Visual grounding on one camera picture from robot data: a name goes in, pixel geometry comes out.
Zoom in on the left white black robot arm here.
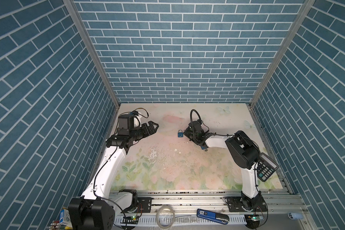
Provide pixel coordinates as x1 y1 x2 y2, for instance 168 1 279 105
68 110 159 230

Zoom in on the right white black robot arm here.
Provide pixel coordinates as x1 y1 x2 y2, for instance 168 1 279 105
183 120 262 211

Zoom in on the floral table mat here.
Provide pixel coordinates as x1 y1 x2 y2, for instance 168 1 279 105
111 103 282 191

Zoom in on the black calculator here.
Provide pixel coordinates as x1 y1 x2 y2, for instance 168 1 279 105
256 153 279 182

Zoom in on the blue black handheld device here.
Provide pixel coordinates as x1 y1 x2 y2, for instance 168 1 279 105
196 209 230 225

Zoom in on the white blue cardboard box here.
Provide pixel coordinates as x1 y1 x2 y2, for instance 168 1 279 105
59 209 72 228

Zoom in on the small light blue object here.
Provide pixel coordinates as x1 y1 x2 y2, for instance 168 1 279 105
288 212 304 220

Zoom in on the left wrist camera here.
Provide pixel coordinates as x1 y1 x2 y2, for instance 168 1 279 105
133 114 142 128

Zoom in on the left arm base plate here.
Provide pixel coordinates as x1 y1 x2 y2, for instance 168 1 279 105
135 197 152 213

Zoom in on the aluminium rail frame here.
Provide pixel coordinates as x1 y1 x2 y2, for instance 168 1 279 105
109 190 316 230

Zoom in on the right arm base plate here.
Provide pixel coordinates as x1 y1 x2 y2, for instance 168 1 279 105
224 194 268 212

